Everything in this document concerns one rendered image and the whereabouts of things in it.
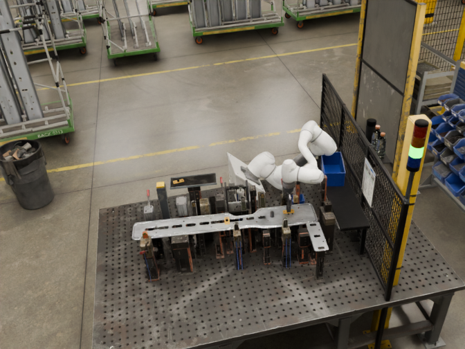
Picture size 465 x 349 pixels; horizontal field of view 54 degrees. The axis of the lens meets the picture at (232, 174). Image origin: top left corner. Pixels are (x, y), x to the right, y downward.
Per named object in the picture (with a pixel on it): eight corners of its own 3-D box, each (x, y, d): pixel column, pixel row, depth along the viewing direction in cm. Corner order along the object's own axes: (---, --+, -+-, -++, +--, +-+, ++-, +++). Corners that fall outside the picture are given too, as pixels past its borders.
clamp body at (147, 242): (146, 284, 337) (137, 248, 316) (147, 269, 349) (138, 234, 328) (160, 282, 337) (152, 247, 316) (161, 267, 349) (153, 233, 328)
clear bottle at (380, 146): (376, 160, 319) (380, 136, 307) (373, 155, 324) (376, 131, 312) (385, 159, 319) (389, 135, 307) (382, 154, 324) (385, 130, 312)
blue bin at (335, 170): (323, 186, 364) (324, 173, 356) (320, 165, 388) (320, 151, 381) (344, 186, 362) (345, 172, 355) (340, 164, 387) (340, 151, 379)
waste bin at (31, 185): (12, 218, 522) (-13, 165, 479) (19, 190, 565) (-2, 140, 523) (57, 210, 528) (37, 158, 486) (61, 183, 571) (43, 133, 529)
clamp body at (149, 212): (149, 248, 367) (141, 214, 346) (150, 239, 376) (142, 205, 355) (161, 247, 367) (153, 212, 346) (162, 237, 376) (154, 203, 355)
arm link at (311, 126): (306, 126, 350) (319, 137, 352) (312, 113, 362) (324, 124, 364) (295, 135, 359) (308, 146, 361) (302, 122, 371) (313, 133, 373)
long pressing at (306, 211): (131, 243, 331) (130, 242, 330) (133, 223, 349) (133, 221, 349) (319, 223, 336) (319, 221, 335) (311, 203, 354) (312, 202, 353)
